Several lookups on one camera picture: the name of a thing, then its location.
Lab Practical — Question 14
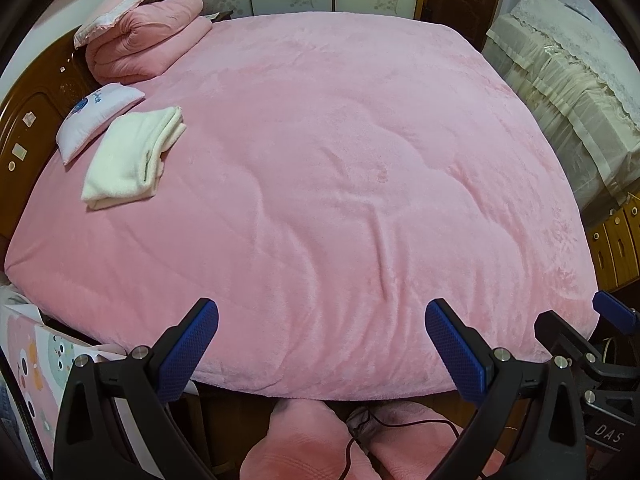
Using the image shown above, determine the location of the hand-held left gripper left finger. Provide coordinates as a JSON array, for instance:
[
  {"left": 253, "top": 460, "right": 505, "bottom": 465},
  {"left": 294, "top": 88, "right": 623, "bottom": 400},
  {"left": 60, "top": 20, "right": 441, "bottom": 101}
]
[{"left": 52, "top": 297, "right": 220, "bottom": 480}]

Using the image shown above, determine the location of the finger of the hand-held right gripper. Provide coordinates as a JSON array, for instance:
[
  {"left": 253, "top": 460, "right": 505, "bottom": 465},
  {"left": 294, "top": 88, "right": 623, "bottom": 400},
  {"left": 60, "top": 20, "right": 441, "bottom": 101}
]
[
  {"left": 534, "top": 311, "right": 640, "bottom": 402},
  {"left": 592, "top": 290, "right": 640, "bottom": 333}
]

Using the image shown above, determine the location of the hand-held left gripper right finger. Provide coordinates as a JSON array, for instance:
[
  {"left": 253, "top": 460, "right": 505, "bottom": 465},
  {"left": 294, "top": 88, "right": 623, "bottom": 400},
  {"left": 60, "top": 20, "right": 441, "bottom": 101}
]
[{"left": 424, "top": 298, "right": 591, "bottom": 480}]

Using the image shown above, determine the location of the white fleece cardigan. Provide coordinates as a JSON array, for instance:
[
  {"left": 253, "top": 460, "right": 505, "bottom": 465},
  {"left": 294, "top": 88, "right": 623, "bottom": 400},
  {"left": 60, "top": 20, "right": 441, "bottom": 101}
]
[{"left": 81, "top": 106, "right": 187, "bottom": 211}]

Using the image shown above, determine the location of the wooden drawer cabinet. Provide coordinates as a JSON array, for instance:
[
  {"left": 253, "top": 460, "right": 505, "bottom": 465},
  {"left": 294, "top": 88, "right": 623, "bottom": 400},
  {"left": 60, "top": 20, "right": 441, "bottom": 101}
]
[{"left": 585, "top": 195, "right": 640, "bottom": 293}]

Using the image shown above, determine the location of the lace-covered cabinet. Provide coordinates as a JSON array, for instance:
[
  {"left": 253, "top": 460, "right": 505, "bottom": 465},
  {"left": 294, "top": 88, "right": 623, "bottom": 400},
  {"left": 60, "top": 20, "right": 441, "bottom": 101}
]
[{"left": 482, "top": 0, "right": 640, "bottom": 211}]

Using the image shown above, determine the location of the pink bed blanket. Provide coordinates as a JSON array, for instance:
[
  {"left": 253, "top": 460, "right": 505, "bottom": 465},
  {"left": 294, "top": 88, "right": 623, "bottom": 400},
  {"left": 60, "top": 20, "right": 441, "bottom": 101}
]
[{"left": 5, "top": 12, "right": 601, "bottom": 403}]

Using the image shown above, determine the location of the small white printed pillow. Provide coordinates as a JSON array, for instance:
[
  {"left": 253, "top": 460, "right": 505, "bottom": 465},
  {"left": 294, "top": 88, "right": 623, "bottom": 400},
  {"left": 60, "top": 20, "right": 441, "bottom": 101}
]
[{"left": 56, "top": 82, "right": 146, "bottom": 165}]

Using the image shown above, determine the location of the brown wooden headboard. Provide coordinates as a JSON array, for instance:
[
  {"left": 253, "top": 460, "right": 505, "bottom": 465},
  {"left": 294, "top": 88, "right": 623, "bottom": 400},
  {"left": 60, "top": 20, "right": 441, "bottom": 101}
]
[{"left": 0, "top": 25, "right": 98, "bottom": 243}]

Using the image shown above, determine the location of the folded pink quilt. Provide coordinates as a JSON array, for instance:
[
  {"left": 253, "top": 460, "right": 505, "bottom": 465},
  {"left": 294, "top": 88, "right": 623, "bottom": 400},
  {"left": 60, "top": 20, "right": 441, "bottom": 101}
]
[{"left": 85, "top": 0, "right": 213, "bottom": 86}]

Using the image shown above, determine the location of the pink lace-edged pillow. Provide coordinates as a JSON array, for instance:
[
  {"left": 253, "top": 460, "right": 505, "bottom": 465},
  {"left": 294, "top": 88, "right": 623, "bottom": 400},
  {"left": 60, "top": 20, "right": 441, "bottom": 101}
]
[{"left": 74, "top": 0, "right": 190, "bottom": 50}]

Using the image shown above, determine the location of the black floor cable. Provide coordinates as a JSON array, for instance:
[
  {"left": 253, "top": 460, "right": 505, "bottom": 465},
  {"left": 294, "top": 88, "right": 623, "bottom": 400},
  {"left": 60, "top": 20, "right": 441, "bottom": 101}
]
[{"left": 342, "top": 407, "right": 463, "bottom": 480}]

